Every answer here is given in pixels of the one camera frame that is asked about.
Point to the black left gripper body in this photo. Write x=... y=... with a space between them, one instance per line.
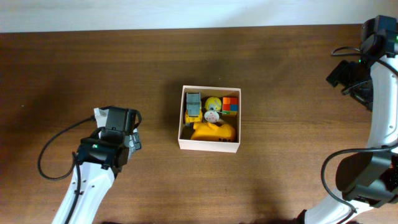
x=135 y=139

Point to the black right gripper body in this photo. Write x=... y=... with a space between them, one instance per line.
x=356 y=76

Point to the yellow grey toy truck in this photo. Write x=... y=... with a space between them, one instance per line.
x=193 y=112

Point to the orange rubber dinosaur toy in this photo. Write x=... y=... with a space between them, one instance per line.
x=213 y=132

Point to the wooden pig rattle drum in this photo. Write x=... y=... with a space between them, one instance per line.
x=213 y=116

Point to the yellow grey toy ball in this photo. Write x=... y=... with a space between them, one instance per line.
x=213 y=104

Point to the colourful puzzle cube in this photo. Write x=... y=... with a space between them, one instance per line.
x=230 y=106

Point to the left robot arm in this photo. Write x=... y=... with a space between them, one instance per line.
x=99 y=159

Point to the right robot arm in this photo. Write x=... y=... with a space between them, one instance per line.
x=359 y=180

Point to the pink cardboard box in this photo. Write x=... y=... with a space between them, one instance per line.
x=185 y=132

